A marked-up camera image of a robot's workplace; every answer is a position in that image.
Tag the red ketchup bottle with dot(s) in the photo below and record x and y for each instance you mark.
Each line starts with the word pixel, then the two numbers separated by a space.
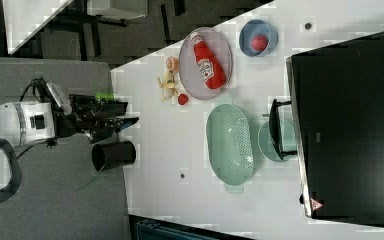
pixel 208 65

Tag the black cup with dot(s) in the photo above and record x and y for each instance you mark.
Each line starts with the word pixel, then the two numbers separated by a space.
pixel 113 155

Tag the blue bowl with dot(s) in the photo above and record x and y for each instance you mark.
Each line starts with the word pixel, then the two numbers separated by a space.
pixel 254 28

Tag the black toaster oven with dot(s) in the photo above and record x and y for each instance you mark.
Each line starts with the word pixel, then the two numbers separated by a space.
pixel 337 102

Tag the mint green small bowl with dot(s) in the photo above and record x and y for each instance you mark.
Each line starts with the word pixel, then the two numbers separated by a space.
pixel 267 147

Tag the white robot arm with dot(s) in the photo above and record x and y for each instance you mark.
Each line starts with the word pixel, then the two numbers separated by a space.
pixel 32 122

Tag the toy peeled banana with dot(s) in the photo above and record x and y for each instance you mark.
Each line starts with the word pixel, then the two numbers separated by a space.
pixel 167 85

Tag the toy orange slice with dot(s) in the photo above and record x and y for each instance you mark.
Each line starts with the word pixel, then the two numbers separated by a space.
pixel 172 64

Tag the red ball in bowl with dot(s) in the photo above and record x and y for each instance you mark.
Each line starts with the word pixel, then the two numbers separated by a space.
pixel 259 43

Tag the green toy fruit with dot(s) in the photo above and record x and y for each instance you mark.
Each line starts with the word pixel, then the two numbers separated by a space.
pixel 104 96

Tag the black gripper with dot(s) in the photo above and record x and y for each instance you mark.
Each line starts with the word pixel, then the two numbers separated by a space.
pixel 96 119

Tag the blue metal frame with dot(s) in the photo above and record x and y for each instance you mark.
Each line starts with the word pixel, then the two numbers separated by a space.
pixel 155 230

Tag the toy strawberry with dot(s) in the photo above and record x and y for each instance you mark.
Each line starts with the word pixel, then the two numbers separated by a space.
pixel 183 99

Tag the grey oval plate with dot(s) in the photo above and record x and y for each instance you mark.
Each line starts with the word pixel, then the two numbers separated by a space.
pixel 188 70

